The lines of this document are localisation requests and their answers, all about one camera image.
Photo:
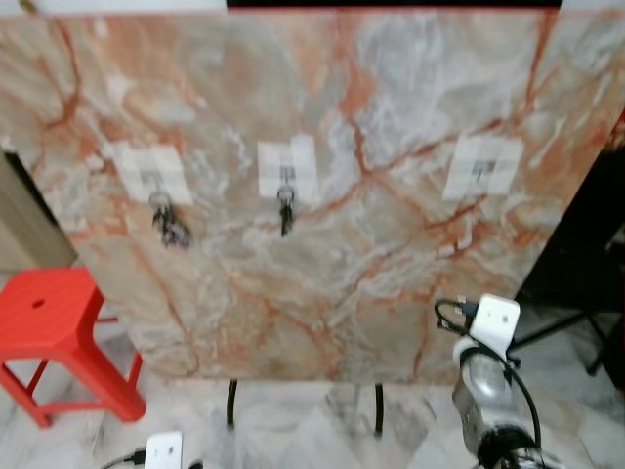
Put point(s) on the black metal stand strut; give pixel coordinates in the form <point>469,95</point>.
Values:
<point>594,347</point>

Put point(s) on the black metal stand leg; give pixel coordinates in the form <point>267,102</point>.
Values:
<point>231,405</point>
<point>379,410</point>

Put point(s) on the single dark key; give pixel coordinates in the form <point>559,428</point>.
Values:
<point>285,210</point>

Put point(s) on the red plastic stool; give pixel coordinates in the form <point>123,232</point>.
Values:
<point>49,313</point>

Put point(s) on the marble board with red edge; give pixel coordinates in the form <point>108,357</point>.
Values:
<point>391,274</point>

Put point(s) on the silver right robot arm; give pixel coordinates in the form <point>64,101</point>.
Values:
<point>488,391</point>

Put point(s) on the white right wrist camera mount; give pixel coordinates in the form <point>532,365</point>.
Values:
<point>493,318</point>

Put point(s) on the white adhesive wall hook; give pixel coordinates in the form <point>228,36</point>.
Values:
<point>483,166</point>
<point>146,166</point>
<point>293,161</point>

